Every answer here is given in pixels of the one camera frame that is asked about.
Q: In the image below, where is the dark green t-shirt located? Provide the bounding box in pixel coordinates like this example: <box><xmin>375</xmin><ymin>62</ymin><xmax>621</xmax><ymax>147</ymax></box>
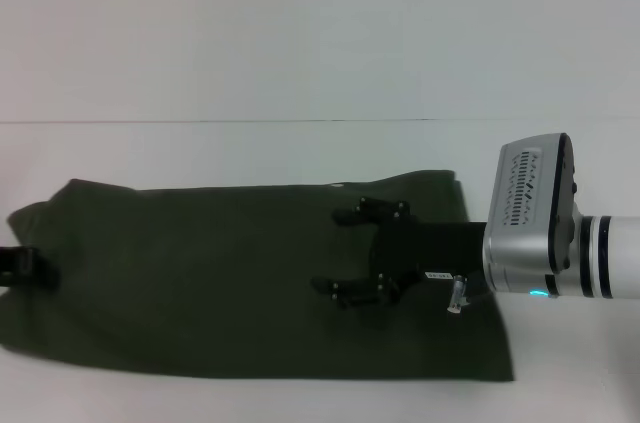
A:
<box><xmin>0</xmin><ymin>168</ymin><xmax>519</xmax><ymax>384</ymax></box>

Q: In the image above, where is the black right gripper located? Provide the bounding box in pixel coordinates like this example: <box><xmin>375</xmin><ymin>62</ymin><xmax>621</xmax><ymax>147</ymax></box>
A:
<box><xmin>311</xmin><ymin>196</ymin><xmax>489</xmax><ymax>310</ymax></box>

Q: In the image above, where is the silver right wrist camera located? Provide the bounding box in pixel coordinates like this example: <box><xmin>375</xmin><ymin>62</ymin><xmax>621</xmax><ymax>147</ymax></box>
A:
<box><xmin>481</xmin><ymin>132</ymin><xmax>585</xmax><ymax>274</ymax></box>

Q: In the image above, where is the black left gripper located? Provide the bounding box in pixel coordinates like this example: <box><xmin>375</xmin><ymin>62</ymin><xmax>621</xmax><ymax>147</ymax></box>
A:
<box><xmin>0</xmin><ymin>244</ymin><xmax>62</xmax><ymax>294</ymax></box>

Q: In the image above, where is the silver right cable plug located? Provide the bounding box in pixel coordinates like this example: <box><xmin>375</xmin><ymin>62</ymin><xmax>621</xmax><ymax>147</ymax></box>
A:
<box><xmin>446</xmin><ymin>276</ymin><xmax>472</xmax><ymax>317</ymax></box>

